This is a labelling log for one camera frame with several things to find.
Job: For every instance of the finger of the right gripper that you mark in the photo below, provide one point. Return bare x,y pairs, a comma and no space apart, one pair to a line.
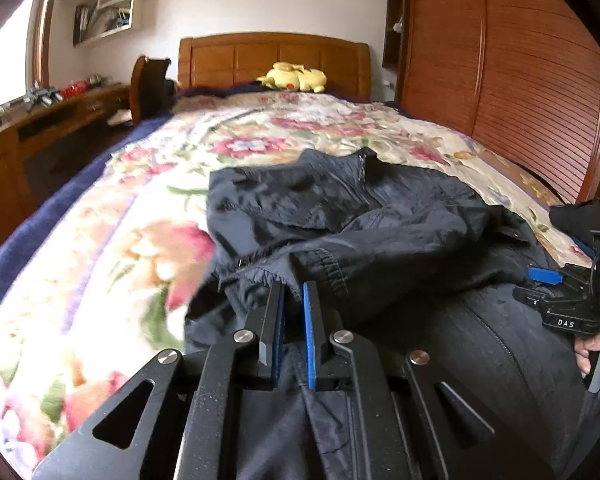
545,276
538,297

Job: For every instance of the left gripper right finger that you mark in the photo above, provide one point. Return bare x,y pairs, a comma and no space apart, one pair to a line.
409,417

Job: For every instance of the wooden chair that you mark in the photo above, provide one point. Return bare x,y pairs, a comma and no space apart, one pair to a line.
151,94

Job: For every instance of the red basket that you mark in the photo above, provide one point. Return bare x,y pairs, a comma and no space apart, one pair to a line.
75,89

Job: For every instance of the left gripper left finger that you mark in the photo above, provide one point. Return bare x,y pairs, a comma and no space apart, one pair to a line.
174,419

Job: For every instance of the dark navy jacket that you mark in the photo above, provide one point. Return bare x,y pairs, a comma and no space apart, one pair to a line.
412,259

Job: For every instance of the folded black garment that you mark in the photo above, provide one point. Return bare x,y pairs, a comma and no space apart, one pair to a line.
578,221

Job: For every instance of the wooden headboard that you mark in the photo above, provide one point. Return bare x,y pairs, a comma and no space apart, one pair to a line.
221,61

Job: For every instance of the wooden louvered wardrobe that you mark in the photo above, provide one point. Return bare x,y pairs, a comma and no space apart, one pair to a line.
521,77

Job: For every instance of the floral bed blanket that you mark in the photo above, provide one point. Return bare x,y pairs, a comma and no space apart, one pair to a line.
109,286

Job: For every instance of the navy bed sheet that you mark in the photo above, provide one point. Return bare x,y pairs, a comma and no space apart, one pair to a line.
91,150

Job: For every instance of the yellow plush toy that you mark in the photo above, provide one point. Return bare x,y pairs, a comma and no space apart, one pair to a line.
293,77

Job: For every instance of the wooden desk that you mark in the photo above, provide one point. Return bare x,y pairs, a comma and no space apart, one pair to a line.
29,133

